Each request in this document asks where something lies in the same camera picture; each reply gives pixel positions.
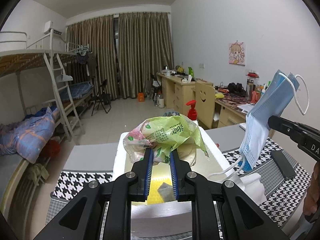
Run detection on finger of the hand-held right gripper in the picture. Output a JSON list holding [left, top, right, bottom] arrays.
[[267, 115, 301, 143]]

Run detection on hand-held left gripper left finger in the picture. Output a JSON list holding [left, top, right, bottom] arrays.
[[34, 147, 153, 240]]

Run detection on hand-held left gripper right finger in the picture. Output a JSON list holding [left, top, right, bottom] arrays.
[[169, 151, 293, 240]]

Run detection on grey cloth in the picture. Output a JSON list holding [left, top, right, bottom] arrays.
[[157, 182, 175, 202]]

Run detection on yellow foam net sleeve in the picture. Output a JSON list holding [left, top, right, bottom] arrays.
[[131, 161, 176, 207]]

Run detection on blue face mask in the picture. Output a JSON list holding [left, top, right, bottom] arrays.
[[209, 69, 310, 179]]

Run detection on green plastic bag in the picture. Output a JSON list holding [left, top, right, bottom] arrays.
[[124, 114, 210, 167]]

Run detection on white foam box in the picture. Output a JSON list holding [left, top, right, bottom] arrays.
[[111, 127, 241, 238]]

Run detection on person's right hand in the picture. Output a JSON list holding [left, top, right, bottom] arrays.
[[303, 161, 320, 216]]

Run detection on black smartphone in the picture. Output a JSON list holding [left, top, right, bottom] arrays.
[[271, 150, 296, 180]]

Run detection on printed paper sheets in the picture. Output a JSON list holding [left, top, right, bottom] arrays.
[[236, 102, 256, 113]]

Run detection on group of toiletry bottles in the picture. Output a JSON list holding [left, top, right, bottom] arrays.
[[246, 71, 275, 104]]

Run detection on light wooden desk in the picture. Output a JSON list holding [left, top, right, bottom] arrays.
[[214, 90, 253, 128], [157, 72, 214, 109]]

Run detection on red pump bottle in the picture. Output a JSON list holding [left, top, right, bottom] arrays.
[[185, 100, 199, 126]]

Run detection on black headphones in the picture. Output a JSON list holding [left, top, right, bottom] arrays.
[[227, 82, 244, 93]]

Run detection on white tissue paper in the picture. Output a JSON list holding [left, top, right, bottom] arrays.
[[235, 172, 267, 204]]

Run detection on wooden chair with smiley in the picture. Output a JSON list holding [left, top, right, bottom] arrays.
[[194, 81, 216, 129]]

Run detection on red bag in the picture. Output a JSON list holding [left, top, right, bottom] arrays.
[[45, 139, 61, 159]]

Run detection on blue checked bedding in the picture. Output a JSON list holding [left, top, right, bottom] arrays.
[[61, 81, 93, 101]]

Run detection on olive green cloth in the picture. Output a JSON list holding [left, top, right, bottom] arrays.
[[27, 164, 49, 186]]

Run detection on brown curtain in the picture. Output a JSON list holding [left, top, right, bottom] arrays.
[[66, 15, 118, 101], [118, 12, 174, 99]]

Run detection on dark hanging clothes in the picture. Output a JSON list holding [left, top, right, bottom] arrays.
[[76, 51, 98, 78]]

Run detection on blue patterned quilt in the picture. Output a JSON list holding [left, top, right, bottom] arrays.
[[0, 106, 57, 164]]

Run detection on metal bunk bed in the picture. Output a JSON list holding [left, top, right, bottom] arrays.
[[51, 41, 98, 130], [0, 31, 54, 230]]

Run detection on white bed ladder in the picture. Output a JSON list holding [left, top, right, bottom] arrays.
[[44, 29, 83, 146]]

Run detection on white air conditioner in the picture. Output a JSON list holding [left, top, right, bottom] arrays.
[[43, 21, 63, 36]]

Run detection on cartoon wall poster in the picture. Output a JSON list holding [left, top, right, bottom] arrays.
[[228, 41, 246, 66]]

